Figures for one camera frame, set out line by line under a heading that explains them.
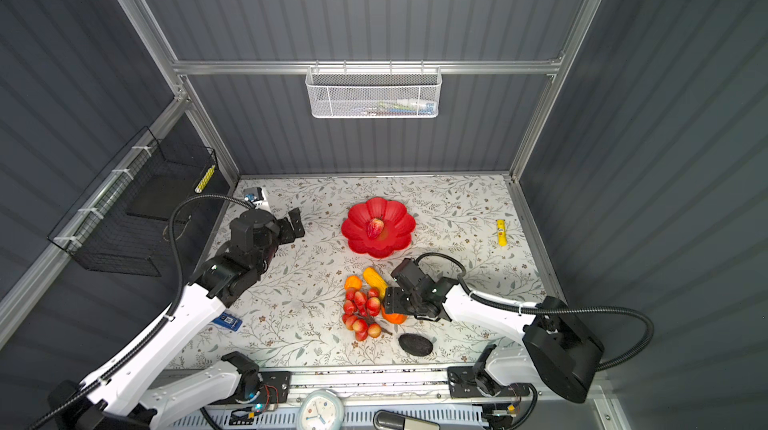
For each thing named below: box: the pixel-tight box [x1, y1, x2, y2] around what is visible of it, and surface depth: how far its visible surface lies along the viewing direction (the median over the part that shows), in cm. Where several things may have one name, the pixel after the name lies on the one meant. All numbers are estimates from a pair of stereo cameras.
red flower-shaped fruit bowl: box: [341, 197, 416, 259], surface depth 106 cm
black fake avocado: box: [398, 333, 433, 357], surface depth 78 cm
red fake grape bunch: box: [342, 287, 393, 341], surface depth 81 cm
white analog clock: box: [296, 389, 345, 430], surface depth 70 cm
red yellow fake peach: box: [367, 218, 384, 239], surface depth 103 cm
